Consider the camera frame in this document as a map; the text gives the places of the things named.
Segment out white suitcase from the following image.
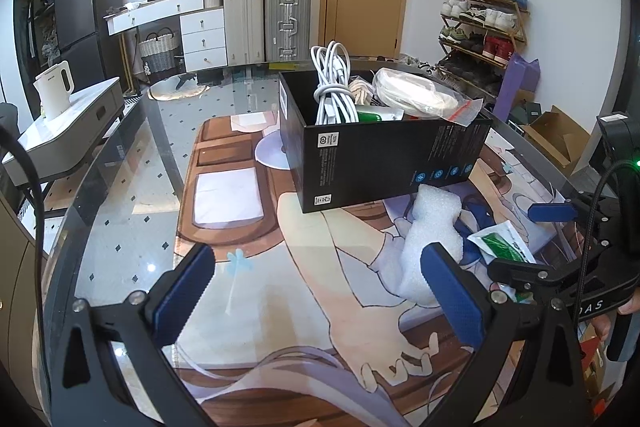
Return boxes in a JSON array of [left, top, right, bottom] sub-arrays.
[[222, 0, 266, 66]]

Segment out shoe rack with shoes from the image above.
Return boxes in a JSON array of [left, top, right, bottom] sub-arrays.
[[439, 0, 530, 98]]

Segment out scattered shoes group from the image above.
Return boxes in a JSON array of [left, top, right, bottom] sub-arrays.
[[397, 54, 443, 75]]

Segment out clear bag of white laces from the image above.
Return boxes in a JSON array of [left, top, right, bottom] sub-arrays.
[[372, 67, 485, 126]]

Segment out grey side cabinet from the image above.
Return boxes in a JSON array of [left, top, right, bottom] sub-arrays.
[[2, 77, 126, 188]]

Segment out woven basket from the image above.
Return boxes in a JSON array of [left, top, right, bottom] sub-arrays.
[[137, 32, 182, 75]]

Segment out purple bag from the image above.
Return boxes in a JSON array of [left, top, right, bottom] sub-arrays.
[[492, 54, 541, 122]]

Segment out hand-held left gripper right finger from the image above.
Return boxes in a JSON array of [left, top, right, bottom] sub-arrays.
[[420, 243, 596, 427]]

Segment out white dressing table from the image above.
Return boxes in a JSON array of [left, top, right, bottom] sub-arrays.
[[105, 0, 228, 75]]

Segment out printed desk mat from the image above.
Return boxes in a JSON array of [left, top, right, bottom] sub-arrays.
[[172, 114, 571, 427]]

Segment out black cardboard box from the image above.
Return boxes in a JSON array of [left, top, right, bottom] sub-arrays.
[[277, 69, 495, 214]]

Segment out white cable bundle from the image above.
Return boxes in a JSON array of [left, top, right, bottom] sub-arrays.
[[310, 41, 360, 125]]

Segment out person's right hand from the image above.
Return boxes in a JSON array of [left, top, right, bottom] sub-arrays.
[[595, 293, 640, 343]]

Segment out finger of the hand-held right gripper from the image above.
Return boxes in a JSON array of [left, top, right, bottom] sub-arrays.
[[487, 257, 591, 308], [527, 192, 608, 228]]

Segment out beige cable bundle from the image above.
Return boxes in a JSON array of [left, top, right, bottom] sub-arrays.
[[350, 78, 377, 105]]

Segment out black braided cable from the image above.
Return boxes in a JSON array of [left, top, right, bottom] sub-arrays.
[[577, 159, 640, 308]]

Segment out white foam piece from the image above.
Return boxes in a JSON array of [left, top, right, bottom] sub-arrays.
[[397, 183, 465, 309]]

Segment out open cardboard box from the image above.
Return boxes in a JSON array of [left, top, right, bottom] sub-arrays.
[[520, 106, 592, 175]]

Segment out black refrigerator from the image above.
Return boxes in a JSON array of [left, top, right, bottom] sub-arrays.
[[54, 0, 126, 80]]

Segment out wooden shoe rack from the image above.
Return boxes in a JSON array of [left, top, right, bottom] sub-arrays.
[[437, 0, 531, 102]]

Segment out green and white tube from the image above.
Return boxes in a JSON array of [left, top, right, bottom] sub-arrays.
[[356, 104, 405, 124]]

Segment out green and white packet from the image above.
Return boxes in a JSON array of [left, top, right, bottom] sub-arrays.
[[466, 219, 537, 265]]

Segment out white electric kettle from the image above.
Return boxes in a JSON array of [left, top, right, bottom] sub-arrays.
[[34, 61, 76, 120]]

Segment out silver suitcase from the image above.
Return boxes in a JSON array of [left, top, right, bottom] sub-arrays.
[[264, 0, 312, 62]]

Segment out dark glass cabinet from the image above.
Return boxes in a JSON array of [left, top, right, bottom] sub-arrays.
[[12, 0, 58, 68]]

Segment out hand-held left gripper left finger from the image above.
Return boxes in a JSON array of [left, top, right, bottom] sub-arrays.
[[59, 243, 217, 427]]

